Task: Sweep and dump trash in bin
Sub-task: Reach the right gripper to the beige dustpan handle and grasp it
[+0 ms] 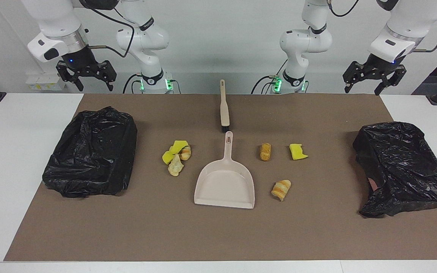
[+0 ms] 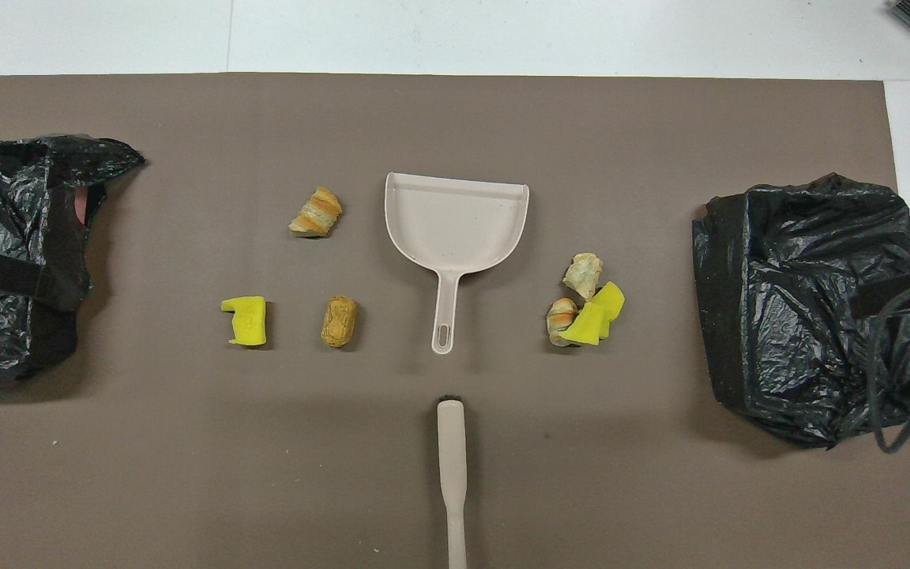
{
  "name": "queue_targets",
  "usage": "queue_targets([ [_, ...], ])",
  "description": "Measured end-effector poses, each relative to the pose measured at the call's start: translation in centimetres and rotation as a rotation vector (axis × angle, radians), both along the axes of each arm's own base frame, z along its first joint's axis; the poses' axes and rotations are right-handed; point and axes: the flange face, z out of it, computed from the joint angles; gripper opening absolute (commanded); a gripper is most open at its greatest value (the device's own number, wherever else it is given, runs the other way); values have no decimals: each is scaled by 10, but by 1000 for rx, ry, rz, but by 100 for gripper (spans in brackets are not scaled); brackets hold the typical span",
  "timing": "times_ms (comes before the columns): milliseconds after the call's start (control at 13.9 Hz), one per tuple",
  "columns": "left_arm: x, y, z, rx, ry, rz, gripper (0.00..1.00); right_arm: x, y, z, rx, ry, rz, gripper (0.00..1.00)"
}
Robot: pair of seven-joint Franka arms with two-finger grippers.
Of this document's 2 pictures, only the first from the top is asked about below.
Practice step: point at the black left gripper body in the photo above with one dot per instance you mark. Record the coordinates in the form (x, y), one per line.
(381, 65)

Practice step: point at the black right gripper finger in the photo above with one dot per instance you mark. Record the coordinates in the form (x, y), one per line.
(66, 72)
(108, 72)

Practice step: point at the black plastic bin bag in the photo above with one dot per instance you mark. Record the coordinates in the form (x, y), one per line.
(404, 167)
(89, 151)

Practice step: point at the white power strip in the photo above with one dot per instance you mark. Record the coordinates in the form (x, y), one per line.
(46, 81)

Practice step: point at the small glazed croissant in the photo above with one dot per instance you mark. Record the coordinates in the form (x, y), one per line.
(185, 152)

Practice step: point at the beige hand brush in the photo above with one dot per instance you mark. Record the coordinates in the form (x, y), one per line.
(224, 112)

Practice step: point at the brown round bun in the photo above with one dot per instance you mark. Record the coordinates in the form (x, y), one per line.
(265, 151)

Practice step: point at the pale torn bread piece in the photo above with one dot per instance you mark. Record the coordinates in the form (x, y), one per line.
(175, 167)

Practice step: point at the brown table mat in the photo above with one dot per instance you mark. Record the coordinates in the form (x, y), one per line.
(218, 231)

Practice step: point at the notched yellow green sponge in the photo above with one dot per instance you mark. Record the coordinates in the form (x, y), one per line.
(298, 151)

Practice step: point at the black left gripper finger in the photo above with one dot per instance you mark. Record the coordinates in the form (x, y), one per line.
(355, 72)
(397, 76)

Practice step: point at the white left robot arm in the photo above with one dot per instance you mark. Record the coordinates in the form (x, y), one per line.
(305, 41)

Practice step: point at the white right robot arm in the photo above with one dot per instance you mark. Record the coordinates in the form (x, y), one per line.
(142, 38)

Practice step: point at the striped flaky croissant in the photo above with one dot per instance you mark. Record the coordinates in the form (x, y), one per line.
(281, 189)

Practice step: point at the beige plastic dustpan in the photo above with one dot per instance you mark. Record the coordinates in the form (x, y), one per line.
(224, 185)

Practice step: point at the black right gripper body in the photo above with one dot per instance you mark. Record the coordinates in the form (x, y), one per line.
(82, 62)

